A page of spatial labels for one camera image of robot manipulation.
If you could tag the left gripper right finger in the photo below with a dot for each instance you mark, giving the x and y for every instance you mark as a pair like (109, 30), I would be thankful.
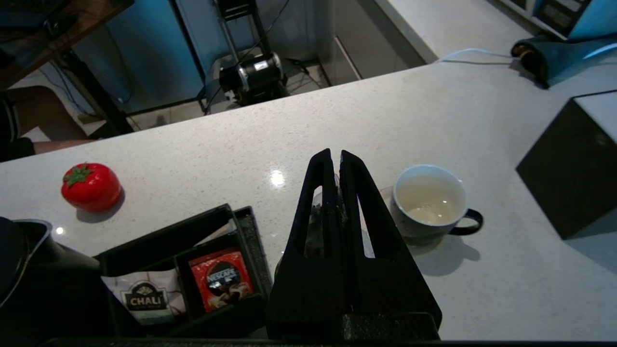
(395, 299)

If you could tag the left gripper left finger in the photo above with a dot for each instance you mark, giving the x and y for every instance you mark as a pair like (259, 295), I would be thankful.
(299, 299)

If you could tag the black electric kettle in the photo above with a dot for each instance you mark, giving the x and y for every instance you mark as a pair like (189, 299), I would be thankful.
(43, 289)

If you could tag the red package with white label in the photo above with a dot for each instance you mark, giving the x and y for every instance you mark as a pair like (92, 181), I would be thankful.
(221, 279)

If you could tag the black sachet organizer box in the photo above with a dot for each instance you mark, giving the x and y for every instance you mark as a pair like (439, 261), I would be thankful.
(168, 250)

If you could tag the white Chali tea packet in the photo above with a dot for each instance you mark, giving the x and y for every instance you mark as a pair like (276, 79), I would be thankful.
(144, 299)

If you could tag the black rectangular serving tray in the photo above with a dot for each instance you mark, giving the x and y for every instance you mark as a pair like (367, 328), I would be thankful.
(258, 250)

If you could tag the black ceramic mug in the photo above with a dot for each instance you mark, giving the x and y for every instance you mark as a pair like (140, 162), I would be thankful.
(429, 200)

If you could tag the black tissue box white lid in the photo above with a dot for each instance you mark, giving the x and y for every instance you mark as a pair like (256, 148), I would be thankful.
(573, 168)

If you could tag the red toy tomato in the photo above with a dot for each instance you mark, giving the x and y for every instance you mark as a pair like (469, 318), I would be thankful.
(91, 188)

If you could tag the grey kitchen base cabinet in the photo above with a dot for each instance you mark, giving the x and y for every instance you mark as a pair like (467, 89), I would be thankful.
(366, 43)

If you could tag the person in grey t-shirt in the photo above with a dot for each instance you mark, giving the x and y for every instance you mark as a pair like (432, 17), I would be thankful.
(43, 120)

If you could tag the brown wooden desk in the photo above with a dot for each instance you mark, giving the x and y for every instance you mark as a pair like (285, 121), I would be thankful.
(48, 29)

